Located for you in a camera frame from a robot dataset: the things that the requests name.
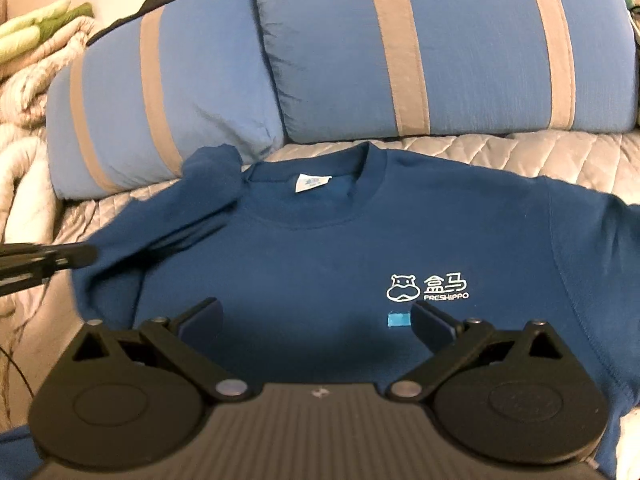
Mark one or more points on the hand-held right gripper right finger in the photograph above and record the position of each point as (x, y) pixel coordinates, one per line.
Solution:
(429, 325)

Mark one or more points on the dark blue sweatshirt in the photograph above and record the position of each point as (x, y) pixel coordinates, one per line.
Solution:
(320, 270)

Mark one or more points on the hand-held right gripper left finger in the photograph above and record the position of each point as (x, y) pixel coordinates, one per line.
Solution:
(206, 317)

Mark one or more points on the blue pillow with grey stripes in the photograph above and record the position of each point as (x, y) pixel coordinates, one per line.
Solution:
(475, 45)
(200, 90)

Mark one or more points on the beige quilted comforter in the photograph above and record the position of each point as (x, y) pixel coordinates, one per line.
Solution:
(35, 85)

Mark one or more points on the light green cloth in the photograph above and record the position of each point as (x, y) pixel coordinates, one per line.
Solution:
(30, 30)

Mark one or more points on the grey quilted bed cover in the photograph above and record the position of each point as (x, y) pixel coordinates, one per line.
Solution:
(550, 155)

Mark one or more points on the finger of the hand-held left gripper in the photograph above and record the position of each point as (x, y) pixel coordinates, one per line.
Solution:
(60, 255)

